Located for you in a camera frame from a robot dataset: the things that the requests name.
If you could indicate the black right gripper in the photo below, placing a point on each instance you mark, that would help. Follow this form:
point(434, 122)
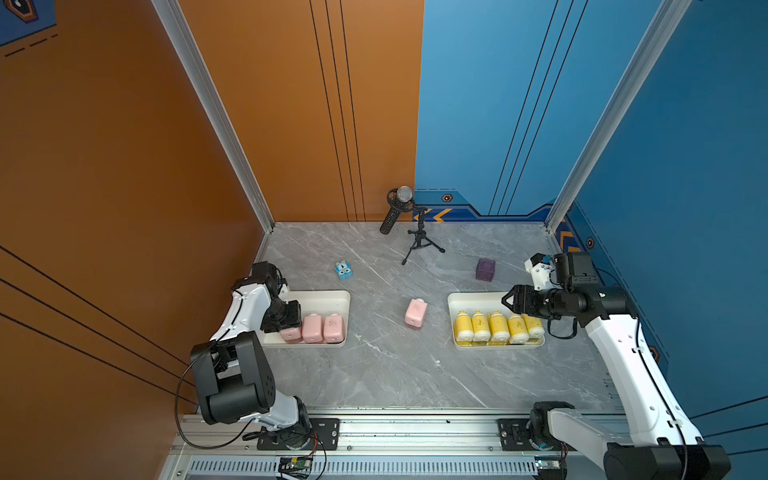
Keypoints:
point(521, 300)

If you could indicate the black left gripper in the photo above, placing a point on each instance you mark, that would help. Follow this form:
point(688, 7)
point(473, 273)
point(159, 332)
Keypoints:
point(293, 318)

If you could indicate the pink pencil sharpener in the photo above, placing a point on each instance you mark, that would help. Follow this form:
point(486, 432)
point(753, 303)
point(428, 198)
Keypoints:
point(415, 313)
point(291, 335)
point(312, 329)
point(334, 330)

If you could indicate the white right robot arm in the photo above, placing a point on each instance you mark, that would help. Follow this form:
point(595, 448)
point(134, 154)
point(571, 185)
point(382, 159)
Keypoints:
point(662, 441)

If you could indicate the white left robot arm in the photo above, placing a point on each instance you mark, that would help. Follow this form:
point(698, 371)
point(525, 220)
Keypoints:
point(233, 378)

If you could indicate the white right storage tray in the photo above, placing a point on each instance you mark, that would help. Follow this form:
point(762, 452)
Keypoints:
point(487, 303)

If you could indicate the white storage tray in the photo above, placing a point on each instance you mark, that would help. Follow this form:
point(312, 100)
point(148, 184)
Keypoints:
point(323, 303)
point(487, 303)

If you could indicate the white left storage tray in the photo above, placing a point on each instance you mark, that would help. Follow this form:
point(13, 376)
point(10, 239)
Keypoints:
point(323, 303)

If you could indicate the purple cube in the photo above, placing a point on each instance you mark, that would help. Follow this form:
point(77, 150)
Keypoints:
point(485, 270)

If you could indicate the blue owl toy block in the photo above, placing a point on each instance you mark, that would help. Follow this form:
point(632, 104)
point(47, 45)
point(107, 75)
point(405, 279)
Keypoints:
point(343, 270)

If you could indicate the black microphone tripod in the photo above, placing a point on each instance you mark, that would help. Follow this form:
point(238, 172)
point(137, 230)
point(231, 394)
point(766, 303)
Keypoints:
point(421, 239)

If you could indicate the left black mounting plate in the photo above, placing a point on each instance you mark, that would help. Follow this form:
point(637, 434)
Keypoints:
point(319, 432)

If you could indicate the black mounting plate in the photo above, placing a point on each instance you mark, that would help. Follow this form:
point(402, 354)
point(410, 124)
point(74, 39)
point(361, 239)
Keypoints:
point(523, 434)
point(319, 432)

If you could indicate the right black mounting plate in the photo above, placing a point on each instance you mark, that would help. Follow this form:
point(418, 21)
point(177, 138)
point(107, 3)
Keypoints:
point(523, 434)

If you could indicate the green circuit board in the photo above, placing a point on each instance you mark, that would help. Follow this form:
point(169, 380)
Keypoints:
point(295, 465)

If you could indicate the right small circuit board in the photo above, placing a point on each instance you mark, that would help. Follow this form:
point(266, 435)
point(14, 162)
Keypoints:
point(550, 469)

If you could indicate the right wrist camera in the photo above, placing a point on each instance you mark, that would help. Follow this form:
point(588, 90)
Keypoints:
point(564, 271)

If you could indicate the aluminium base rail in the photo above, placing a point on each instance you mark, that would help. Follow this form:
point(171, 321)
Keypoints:
point(379, 444)

